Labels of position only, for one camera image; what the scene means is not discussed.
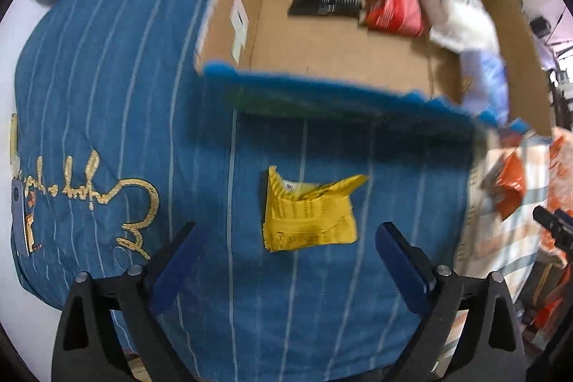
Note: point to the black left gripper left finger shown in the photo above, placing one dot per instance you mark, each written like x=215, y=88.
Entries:
x=87, y=347

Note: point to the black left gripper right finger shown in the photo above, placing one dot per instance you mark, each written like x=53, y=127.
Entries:
x=490, y=346

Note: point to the orange snack packet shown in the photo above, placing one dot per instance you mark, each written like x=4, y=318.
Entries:
x=505, y=183

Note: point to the light blue tissue pack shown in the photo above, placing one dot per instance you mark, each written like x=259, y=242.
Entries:
x=484, y=85

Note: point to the white pouch black lettering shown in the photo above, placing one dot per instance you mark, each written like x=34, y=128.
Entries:
x=460, y=25

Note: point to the yellow snack packet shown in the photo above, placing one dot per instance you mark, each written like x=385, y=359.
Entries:
x=299, y=215

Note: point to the red snack packet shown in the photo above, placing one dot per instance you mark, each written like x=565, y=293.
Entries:
x=400, y=17

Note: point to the orange white floral cushion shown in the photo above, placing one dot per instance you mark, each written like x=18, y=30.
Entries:
x=560, y=189

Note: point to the plaid checked cushion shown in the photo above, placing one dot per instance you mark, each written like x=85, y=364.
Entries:
x=487, y=243

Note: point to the blue striped cushion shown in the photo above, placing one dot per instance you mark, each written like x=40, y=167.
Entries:
x=123, y=143

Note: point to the open cardboard box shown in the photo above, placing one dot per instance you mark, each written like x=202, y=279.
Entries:
x=271, y=62

